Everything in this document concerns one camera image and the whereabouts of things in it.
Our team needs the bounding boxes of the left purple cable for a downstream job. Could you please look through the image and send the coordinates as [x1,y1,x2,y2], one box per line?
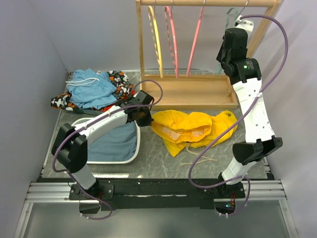
[51,79,163,221]

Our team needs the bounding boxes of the blue cloth in basket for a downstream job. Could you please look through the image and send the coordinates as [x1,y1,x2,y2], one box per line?
[88,122,137,163]

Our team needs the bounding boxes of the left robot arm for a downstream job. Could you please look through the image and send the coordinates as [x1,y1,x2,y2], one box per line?
[52,90,154,199]

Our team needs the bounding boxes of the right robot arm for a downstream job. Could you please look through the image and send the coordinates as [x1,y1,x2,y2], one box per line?
[216,28,283,198]

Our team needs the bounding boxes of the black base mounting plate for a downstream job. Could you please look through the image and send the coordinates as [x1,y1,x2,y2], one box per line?
[69,178,245,214]

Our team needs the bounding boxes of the yellow shorts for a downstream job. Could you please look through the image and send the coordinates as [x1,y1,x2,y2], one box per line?
[151,110,237,157]

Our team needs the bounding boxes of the pink hanger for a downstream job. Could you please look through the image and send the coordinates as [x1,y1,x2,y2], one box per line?
[164,6,179,78]
[186,7,204,77]

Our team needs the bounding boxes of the light blue shorts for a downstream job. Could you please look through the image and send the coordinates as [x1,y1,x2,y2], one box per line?
[66,68,116,109]

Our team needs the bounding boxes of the aluminium rail frame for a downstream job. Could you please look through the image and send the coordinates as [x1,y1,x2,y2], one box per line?
[14,180,299,238]

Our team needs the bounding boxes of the patterned black orange shorts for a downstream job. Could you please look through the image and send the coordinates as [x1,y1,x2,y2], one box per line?
[50,70,134,112]

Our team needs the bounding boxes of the wooden hanger rack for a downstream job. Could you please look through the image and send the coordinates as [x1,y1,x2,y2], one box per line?
[136,0,282,111]

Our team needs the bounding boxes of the white laundry basket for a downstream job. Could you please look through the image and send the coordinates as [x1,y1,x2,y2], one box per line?
[80,115,141,165]

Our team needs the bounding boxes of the pink hanger right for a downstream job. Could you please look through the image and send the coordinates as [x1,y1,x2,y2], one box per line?
[186,7,204,77]

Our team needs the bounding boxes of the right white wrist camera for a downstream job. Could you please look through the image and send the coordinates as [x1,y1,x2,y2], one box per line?
[234,15,254,35]

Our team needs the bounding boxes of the pink hanger left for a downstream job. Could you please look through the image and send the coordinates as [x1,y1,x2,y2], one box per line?
[164,6,179,78]

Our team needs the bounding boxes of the yellow hanger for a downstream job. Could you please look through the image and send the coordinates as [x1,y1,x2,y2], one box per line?
[147,6,163,78]

